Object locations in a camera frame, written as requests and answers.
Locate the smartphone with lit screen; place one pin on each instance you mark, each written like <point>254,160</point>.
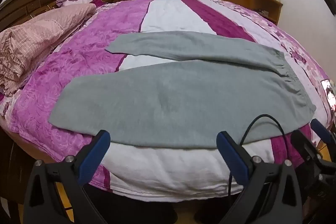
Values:
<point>329,92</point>

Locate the grey pants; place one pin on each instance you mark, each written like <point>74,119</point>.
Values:
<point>168,92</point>

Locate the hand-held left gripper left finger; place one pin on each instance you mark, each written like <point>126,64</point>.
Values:
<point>93,159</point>

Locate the pink checked pillow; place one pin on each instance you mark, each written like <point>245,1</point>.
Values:
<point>36,35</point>

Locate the dark wooden headboard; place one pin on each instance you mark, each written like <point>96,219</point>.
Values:
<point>31,1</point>

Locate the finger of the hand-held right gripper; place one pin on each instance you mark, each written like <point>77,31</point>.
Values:
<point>320,130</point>
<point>305,145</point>

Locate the purple and white floral blanket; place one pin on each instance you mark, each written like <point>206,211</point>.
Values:
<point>173,14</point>

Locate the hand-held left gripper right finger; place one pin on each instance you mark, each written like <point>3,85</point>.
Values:
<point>232,159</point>

